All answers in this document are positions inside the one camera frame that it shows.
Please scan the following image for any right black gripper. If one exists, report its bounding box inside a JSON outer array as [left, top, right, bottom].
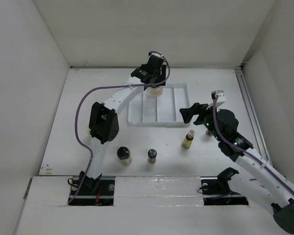
[[179, 102, 223, 141]]

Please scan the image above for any wide glass jar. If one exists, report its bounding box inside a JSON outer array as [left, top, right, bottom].
[[147, 86, 163, 96]]

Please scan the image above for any black knob spice bottle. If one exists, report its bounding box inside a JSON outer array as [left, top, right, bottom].
[[205, 130, 212, 137]]

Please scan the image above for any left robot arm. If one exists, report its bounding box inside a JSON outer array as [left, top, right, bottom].
[[74, 51, 170, 194]]

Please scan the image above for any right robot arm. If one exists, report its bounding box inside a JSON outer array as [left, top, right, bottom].
[[179, 103, 294, 234]]

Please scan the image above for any yellow liquid bottle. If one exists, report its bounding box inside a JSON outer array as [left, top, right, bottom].
[[182, 130, 195, 149]]

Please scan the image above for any white divided tray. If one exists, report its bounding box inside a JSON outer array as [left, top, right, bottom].
[[127, 83, 190, 127]]

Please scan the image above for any small black cap bottle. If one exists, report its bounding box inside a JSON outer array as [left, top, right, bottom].
[[147, 149, 157, 164]]

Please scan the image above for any black cap spice bottle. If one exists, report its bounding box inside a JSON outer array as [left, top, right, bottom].
[[117, 146, 132, 165]]

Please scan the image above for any cream cap spice bottle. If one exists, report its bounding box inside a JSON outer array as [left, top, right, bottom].
[[87, 126, 91, 135]]

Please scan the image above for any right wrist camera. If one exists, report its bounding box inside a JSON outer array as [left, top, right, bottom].
[[211, 90, 226, 108]]

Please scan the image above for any aluminium rail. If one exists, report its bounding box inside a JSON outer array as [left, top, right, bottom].
[[234, 66, 272, 163]]

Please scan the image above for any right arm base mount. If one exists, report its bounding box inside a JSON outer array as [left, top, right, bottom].
[[197, 167, 249, 206]]

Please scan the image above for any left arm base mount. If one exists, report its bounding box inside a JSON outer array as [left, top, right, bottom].
[[68, 171, 115, 206]]

